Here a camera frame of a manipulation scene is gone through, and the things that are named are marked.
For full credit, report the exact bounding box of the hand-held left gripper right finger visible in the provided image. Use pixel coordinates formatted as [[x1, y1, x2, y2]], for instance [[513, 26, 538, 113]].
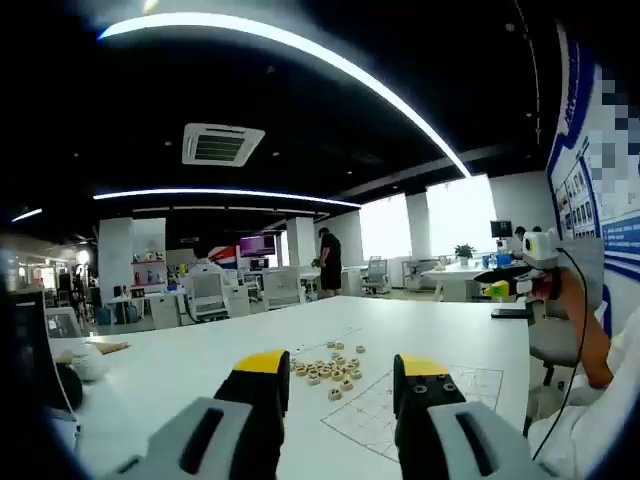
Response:
[[392, 352, 557, 480]]

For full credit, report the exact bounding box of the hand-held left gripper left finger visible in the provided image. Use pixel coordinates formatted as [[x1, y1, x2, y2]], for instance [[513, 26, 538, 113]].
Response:
[[107, 349, 292, 480]]

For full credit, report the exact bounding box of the white paper chessboard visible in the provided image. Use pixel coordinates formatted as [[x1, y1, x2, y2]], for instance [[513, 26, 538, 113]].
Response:
[[319, 367, 504, 465]]

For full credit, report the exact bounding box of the pile of chess pieces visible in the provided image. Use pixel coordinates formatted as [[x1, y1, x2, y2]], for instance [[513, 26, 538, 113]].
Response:
[[289, 339, 367, 402]]

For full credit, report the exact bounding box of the person's right hand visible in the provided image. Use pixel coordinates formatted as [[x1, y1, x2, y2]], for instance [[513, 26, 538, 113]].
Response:
[[530, 268, 567, 303]]

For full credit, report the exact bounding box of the large potted plant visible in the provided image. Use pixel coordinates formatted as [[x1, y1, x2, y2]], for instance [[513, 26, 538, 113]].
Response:
[[453, 242, 478, 267]]

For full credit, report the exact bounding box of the white office desk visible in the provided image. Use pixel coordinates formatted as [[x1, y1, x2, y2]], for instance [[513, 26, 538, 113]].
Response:
[[418, 261, 496, 303]]

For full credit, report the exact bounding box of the grey office chair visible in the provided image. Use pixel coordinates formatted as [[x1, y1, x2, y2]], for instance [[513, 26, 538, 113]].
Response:
[[491, 294, 586, 437]]

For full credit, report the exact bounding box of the white mesh office chair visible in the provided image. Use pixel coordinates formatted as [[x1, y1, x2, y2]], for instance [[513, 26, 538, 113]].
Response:
[[366, 255, 392, 296]]

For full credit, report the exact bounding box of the white gaming chair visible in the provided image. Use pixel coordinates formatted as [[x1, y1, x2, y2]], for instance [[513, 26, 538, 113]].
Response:
[[182, 262, 232, 322]]

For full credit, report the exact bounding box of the person in white shirt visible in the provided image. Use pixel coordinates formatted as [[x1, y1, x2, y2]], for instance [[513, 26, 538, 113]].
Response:
[[524, 319, 640, 480]]

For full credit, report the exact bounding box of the white rounded object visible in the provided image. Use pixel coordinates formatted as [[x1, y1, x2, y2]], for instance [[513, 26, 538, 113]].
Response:
[[63, 342, 110, 383]]

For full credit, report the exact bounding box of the black round pouch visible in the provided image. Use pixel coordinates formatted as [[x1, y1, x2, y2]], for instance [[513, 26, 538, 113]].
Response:
[[53, 362, 84, 412]]

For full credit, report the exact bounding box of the shelf of colourful items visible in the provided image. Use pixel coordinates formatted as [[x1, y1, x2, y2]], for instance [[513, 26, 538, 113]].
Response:
[[130, 252, 167, 294]]

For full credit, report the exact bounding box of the small desk screen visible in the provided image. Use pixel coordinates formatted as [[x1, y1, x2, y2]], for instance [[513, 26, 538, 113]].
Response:
[[47, 307, 84, 339]]

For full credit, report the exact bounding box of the thin ceiling light strip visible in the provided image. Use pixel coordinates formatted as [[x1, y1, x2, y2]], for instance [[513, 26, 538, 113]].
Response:
[[92, 187, 362, 209]]

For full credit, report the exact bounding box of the ceiling air conditioner vent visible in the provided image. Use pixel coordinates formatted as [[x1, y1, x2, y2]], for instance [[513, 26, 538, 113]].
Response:
[[181, 122, 266, 168]]

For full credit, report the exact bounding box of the wide ceiling light strip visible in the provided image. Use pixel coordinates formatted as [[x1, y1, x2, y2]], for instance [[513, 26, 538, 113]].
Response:
[[97, 12, 474, 179]]

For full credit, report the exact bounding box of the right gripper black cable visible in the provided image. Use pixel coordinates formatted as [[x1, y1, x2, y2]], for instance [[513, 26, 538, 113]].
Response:
[[530, 245, 590, 464]]

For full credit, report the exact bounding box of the blue white wall poster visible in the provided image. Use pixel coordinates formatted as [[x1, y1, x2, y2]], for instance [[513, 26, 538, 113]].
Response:
[[544, 22, 640, 301]]

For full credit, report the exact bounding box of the purple wall screen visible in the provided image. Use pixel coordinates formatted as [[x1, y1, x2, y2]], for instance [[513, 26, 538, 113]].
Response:
[[239, 234, 278, 259]]

